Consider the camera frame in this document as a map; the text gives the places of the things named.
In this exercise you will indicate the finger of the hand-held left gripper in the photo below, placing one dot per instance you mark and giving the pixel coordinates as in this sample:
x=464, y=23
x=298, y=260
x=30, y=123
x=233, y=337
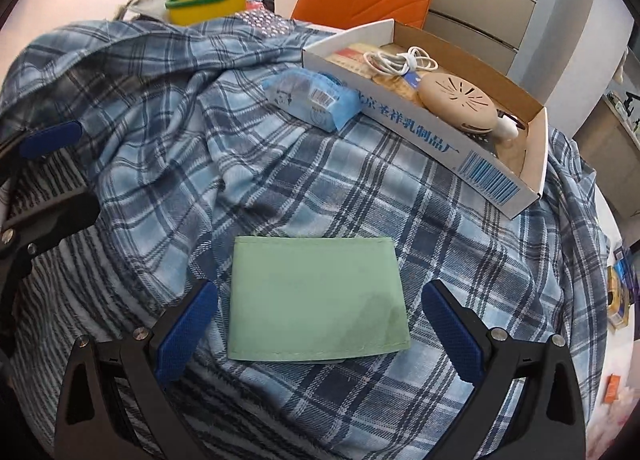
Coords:
x=50, y=139
x=50, y=220

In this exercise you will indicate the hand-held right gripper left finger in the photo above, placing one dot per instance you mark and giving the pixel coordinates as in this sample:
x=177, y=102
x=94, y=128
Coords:
x=185, y=335

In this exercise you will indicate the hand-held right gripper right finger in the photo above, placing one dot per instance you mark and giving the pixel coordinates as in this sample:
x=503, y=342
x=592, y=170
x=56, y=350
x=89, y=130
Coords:
x=452, y=335

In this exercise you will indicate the green cloth pouch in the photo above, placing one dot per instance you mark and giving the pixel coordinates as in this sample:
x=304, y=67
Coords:
x=315, y=300

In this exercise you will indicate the cardboard box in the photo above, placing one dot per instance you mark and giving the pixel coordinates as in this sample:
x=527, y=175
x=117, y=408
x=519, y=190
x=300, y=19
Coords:
x=435, y=140

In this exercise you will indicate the beige round device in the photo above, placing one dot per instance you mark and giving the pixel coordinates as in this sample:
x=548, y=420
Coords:
x=457, y=102

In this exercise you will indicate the small orange box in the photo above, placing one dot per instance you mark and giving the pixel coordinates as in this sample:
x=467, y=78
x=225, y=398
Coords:
x=612, y=390

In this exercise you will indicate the yellow and blue packet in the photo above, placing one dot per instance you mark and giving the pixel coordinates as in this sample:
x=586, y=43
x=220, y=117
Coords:
x=619, y=295

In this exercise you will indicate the blue plaid shirt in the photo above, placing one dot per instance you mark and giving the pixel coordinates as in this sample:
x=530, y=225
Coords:
x=350, y=180

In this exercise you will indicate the yellow container with green rim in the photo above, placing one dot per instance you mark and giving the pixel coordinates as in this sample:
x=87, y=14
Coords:
x=205, y=7

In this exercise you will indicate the white plug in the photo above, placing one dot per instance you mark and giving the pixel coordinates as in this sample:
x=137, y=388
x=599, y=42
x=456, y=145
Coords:
x=510, y=127

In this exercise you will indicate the rhinestone studded cloth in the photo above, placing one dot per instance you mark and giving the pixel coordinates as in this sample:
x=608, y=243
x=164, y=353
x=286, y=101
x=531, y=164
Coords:
x=262, y=22

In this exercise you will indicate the tan textured packet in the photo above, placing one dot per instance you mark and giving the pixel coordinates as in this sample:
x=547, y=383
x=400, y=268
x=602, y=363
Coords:
x=395, y=85

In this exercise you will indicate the blue tissue packet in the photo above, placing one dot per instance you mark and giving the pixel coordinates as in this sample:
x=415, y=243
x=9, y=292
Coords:
x=315, y=95

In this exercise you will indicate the black faucet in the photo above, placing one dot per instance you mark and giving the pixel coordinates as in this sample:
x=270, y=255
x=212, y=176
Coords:
x=631, y=102

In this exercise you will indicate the red and gold cigarette pack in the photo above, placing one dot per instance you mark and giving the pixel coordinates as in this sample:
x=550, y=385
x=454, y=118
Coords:
x=350, y=57

